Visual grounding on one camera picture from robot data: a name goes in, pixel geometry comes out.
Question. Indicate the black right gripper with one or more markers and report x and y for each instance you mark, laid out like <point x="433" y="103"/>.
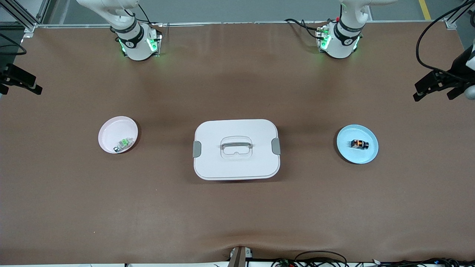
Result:
<point x="14" y="75"/>

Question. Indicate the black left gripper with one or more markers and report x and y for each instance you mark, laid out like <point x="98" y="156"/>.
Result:
<point x="458" y="68"/>

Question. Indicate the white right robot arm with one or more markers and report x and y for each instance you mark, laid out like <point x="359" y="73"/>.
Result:
<point x="135" y="44"/>

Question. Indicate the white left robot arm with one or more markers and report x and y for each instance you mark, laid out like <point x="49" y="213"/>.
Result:
<point x="341" y="40"/>

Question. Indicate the white lidded box grey clips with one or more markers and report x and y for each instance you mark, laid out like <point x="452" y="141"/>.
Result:
<point x="237" y="167"/>

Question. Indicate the pink round plate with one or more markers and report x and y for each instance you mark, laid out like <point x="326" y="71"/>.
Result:
<point x="111" y="131"/>

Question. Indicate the light blue round plate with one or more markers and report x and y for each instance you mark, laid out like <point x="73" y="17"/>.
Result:
<point x="352" y="155"/>

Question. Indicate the brown table mat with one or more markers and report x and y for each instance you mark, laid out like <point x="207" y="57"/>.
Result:
<point x="237" y="215"/>

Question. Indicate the aluminium frame post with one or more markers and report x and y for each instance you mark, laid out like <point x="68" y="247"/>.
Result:
<point x="29" y="27"/>
<point x="451" y="23"/>

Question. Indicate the green push-button switch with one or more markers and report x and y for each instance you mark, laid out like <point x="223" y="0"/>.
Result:
<point x="125" y="142"/>

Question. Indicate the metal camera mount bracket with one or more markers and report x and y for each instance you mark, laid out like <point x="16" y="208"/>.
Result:
<point x="239" y="257"/>

